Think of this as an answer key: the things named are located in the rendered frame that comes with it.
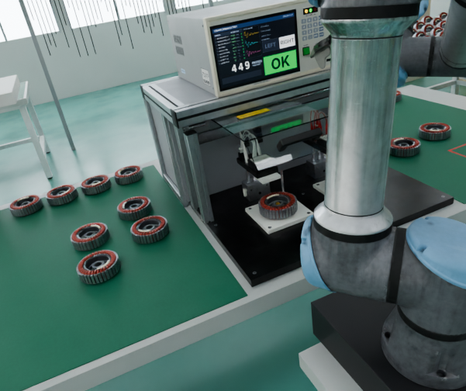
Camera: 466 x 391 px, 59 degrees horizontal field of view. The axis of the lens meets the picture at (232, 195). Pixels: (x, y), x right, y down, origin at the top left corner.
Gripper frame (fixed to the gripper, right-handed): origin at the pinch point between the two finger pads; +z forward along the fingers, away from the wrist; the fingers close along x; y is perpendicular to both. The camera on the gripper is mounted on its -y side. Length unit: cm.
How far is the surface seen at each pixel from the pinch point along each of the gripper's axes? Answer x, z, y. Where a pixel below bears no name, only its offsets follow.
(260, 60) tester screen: -15.1, 6.5, -2.9
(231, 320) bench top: -48, -9, 56
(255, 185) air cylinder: -21.9, 21.1, 30.7
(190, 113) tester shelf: -38.5, 7.4, 6.2
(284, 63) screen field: -7.7, 7.5, -0.7
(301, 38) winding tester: -1.6, 5.2, -5.8
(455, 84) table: 272, 213, 15
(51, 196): -84, 65, 14
